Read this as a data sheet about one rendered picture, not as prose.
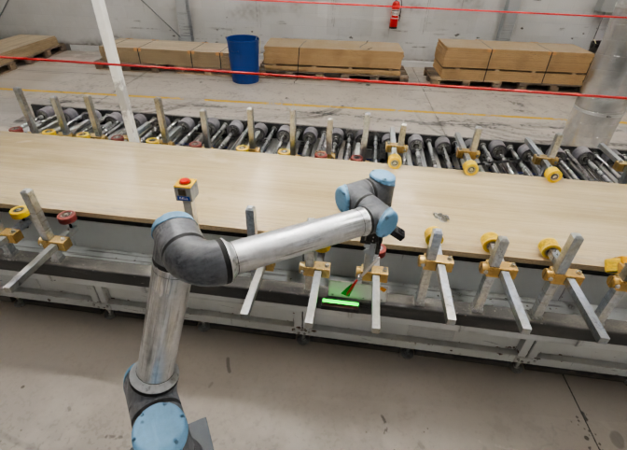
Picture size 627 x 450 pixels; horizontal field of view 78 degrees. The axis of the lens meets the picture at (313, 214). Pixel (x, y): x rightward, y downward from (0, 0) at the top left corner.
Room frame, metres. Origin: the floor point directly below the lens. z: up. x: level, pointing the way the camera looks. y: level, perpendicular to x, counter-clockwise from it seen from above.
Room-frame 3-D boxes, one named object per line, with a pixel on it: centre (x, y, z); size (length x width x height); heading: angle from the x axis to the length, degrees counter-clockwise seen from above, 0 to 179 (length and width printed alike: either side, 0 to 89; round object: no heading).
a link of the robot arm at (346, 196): (1.09, -0.14, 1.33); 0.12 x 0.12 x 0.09; 32
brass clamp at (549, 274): (1.14, -1.01, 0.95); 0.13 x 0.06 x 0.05; 83
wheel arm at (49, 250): (1.31, 1.22, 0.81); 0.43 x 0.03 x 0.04; 173
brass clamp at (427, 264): (1.20, -0.51, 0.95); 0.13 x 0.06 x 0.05; 83
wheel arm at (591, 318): (1.08, -1.02, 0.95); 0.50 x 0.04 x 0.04; 173
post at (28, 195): (1.41, 1.25, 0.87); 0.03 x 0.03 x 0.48; 83
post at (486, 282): (1.18, -0.74, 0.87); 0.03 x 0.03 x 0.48; 83
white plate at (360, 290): (1.21, -0.21, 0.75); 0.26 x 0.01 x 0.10; 83
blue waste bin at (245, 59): (6.91, 1.26, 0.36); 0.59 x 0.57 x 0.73; 176
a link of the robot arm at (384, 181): (1.15, -0.23, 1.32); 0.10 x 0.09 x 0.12; 122
